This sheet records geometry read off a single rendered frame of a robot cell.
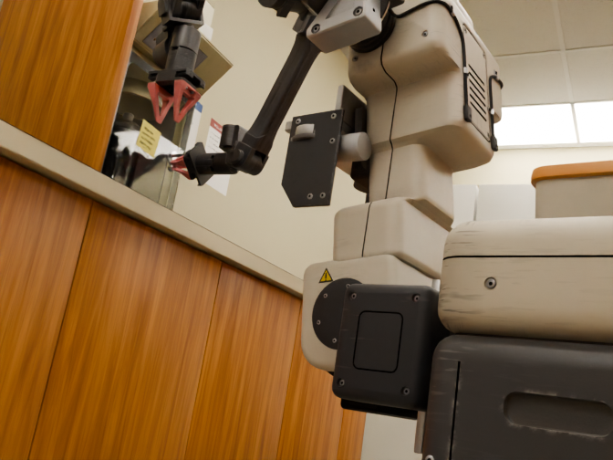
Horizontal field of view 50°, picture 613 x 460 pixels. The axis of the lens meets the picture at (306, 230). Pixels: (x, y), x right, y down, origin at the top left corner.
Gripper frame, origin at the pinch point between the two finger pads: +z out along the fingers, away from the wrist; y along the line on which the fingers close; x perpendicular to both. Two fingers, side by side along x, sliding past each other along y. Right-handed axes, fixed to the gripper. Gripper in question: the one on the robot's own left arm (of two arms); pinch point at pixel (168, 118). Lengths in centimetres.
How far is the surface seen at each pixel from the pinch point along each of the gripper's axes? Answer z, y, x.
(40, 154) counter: 17.9, 3.3, 24.1
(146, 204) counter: 17.3, 3.1, -3.0
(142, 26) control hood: -33.7, 28.3, -15.1
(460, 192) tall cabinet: -102, 23, -326
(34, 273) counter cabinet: 36.3, 6.1, 16.7
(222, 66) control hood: -38, 23, -43
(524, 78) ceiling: -153, -23, -269
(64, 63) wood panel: -19.9, 42.4, -6.8
